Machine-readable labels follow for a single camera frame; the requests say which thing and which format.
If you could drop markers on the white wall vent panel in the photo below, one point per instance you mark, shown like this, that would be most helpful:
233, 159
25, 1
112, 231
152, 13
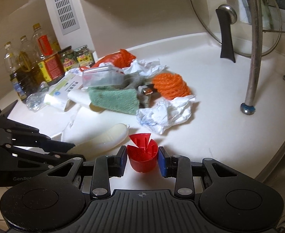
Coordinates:
69, 24

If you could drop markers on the red plastic bag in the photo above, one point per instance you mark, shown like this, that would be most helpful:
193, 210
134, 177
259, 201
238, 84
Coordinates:
121, 59

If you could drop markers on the green cloth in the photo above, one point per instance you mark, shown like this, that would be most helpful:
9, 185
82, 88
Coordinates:
122, 101

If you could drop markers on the crushed clear plastic bottle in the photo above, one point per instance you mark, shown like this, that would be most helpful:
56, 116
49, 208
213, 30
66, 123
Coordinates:
35, 101

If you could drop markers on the red plastic cup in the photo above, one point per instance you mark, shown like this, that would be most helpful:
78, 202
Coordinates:
144, 154

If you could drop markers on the orange foam net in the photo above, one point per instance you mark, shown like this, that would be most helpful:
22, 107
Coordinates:
171, 85

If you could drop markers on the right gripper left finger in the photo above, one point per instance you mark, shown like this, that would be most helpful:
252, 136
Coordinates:
106, 167

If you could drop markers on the small dark sauce bottle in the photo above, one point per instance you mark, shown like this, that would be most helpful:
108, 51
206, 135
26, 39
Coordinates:
17, 77

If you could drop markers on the tall green pickle jar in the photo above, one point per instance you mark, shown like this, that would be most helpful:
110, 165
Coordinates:
68, 58

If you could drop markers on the large dark oil bottle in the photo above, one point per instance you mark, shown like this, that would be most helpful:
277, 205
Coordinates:
28, 60

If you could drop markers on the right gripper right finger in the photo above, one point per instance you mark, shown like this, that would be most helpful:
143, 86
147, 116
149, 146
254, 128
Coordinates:
179, 168

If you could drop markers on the steel dish rack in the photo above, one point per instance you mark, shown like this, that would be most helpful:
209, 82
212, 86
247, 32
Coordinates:
247, 107

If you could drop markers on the crumpled white tissue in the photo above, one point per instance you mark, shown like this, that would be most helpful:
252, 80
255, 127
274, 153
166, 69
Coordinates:
143, 68

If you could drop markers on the yellow red label oil bottle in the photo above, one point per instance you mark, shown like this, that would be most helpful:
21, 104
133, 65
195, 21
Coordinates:
48, 59

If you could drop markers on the white paper roll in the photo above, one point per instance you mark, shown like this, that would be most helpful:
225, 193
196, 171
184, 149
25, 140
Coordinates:
82, 97

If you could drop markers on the glass pot lid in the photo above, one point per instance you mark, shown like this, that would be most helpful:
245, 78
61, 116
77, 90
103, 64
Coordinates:
229, 22

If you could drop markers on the clear plastic container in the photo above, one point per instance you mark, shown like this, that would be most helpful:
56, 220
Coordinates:
103, 76

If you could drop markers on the white green medicine box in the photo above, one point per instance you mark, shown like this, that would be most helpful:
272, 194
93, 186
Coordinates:
57, 97

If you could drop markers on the small pickle jar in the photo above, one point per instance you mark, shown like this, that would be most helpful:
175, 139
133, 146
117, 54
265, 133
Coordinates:
84, 56

